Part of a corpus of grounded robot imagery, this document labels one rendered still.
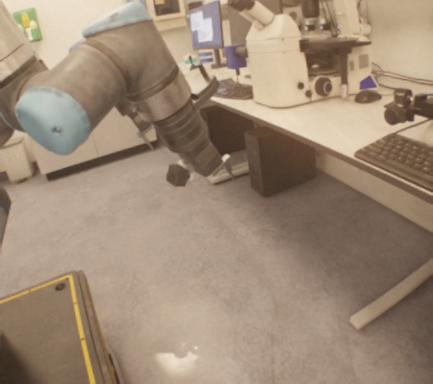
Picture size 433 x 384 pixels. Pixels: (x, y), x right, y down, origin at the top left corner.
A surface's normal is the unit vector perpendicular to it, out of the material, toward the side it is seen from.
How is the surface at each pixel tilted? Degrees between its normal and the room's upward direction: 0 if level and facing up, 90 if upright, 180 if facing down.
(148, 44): 89
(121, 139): 90
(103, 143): 90
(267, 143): 90
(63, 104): 73
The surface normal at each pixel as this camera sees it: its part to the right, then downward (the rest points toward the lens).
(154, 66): 0.57, 0.40
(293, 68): 0.38, 0.33
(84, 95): 0.71, 0.02
